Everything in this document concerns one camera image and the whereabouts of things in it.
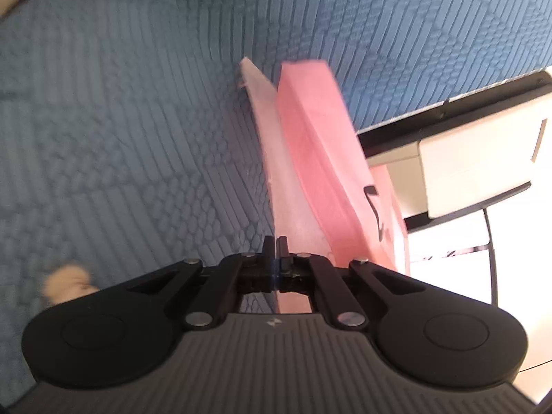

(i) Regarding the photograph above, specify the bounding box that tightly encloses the black cable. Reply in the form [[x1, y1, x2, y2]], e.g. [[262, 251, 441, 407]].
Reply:
[[482, 206, 501, 307]]

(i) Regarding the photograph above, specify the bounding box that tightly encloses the blue textured bedspread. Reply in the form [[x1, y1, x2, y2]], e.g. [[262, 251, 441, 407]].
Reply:
[[1, 0, 551, 406]]

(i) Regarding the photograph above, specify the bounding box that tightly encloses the black bed frame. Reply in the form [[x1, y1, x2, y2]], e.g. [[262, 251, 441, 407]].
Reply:
[[357, 70, 551, 158]]

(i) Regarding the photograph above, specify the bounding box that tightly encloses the white nightstand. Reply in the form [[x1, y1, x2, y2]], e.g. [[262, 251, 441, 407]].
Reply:
[[366, 88, 551, 233]]

